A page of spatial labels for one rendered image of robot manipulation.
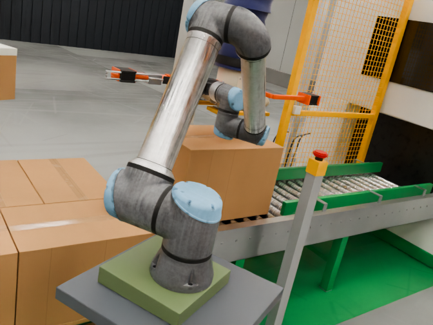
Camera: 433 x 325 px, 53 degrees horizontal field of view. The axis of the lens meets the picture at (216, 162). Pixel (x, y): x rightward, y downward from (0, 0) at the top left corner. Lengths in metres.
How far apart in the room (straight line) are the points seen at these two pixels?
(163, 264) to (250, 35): 0.72
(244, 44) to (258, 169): 1.05
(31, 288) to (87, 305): 0.74
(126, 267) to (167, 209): 0.24
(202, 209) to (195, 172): 0.90
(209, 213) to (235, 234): 0.99
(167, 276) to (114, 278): 0.15
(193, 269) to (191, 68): 0.59
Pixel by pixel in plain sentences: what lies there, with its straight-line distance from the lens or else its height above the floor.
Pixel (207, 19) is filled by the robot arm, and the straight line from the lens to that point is 1.41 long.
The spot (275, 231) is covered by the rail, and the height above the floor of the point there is 0.54.
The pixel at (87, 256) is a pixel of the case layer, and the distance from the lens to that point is 2.01.
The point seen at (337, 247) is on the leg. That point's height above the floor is 0.33.
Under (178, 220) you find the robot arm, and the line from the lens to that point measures 1.20.
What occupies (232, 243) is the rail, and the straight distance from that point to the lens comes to 2.19.
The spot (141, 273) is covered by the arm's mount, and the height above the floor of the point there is 0.80.
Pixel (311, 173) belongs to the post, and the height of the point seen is 0.94.
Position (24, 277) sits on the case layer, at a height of 0.42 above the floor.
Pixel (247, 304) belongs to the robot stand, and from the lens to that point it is 1.39.
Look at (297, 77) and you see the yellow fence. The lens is 3.15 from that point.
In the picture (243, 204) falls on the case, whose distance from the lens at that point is 2.35.
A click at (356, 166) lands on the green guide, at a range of 3.70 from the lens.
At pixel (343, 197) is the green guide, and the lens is 2.87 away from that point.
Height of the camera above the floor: 1.54
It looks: 18 degrees down
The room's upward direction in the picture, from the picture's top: 11 degrees clockwise
